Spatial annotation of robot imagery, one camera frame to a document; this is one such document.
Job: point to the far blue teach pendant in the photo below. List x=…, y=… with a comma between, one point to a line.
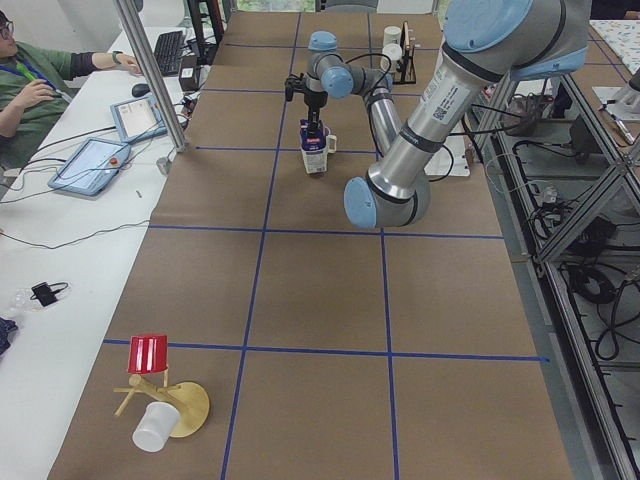
x=138, y=119

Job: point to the white mug on rack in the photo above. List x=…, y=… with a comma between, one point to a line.
x=391, y=55
x=392, y=35

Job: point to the black wooden mug rack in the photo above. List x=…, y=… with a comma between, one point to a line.
x=405, y=72

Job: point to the dark blue cloth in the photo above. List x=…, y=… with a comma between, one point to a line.
x=7, y=328

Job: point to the blue teach pendant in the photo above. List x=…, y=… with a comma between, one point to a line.
x=138, y=119
x=89, y=170

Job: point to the black computer mouse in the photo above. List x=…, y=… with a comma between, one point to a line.
x=139, y=90

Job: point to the white plastic cup on tree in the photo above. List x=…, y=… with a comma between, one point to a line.
x=155, y=426

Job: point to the black keyboard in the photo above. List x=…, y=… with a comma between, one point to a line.
x=168, y=52

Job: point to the small black device with cable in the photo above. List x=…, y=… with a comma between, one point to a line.
x=47, y=294

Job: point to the black box near keyboard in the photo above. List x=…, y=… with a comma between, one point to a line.
x=189, y=73

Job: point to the person in green shirt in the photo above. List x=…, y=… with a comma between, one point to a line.
x=34, y=90

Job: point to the aluminium frame post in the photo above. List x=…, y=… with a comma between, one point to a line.
x=142, y=50

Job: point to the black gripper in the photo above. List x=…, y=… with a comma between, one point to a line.
x=314, y=101

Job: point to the small metal cylinder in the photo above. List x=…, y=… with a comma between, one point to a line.
x=163, y=165

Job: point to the white upper mug on rack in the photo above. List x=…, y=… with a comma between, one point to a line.
x=392, y=35

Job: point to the white measuring cup with handle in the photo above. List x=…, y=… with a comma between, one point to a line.
x=330, y=141

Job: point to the white blue milk carton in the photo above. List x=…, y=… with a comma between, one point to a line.
x=314, y=148

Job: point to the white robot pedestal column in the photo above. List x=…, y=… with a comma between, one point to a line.
x=450, y=160

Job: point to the red plastic cup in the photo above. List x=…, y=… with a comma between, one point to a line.
x=148, y=354

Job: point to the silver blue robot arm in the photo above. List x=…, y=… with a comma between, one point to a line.
x=484, y=41

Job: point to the crumpled clear plastic bag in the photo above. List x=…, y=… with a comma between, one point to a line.
x=23, y=301

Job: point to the wooden cup tree stand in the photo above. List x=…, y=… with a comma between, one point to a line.
x=189, y=399

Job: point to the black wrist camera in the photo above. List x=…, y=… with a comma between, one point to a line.
x=294, y=84

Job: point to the white lower mug on rack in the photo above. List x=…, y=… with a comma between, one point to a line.
x=391, y=55

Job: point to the near blue teach pendant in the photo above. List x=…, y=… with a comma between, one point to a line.
x=89, y=170

